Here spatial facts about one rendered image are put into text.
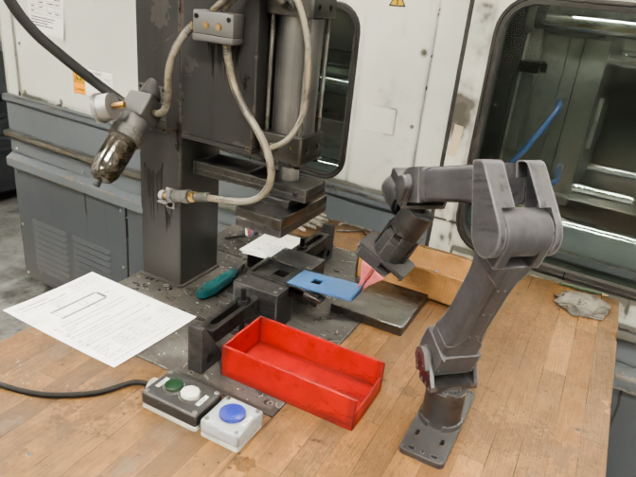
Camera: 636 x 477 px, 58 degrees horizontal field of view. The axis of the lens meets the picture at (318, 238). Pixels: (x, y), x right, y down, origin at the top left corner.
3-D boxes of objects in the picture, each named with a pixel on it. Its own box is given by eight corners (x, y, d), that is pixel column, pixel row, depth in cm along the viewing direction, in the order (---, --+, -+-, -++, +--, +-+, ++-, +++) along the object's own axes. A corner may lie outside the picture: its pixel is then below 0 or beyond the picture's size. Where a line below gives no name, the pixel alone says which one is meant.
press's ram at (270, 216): (283, 255, 105) (296, 88, 93) (171, 219, 115) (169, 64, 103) (328, 225, 119) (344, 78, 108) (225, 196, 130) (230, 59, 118)
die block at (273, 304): (273, 334, 112) (276, 300, 109) (232, 318, 116) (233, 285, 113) (321, 293, 129) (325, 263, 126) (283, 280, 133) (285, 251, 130)
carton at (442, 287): (456, 311, 129) (463, 281, 126) (354, 279, 139) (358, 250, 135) (470, 290, 139) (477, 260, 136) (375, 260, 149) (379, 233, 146)
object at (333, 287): (358, 303, 107) (359, 289, 106) (287, 284, 114) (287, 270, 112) (373, 289, 113) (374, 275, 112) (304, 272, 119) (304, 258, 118)
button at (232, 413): (235, 434, 84) (236, 423, 84) (213, 423, 86) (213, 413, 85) (250, 418, 88) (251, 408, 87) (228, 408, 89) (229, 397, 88)
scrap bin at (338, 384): (351, 432, 90) (356, 400, 87) (220, 374, 100) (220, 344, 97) (380, 390, 100) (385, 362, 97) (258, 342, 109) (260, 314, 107)
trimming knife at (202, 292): (194, 299, 121) (205, 302, 120) (193, 289, 120) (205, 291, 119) (241, 269, 136) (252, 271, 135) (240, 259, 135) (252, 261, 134)
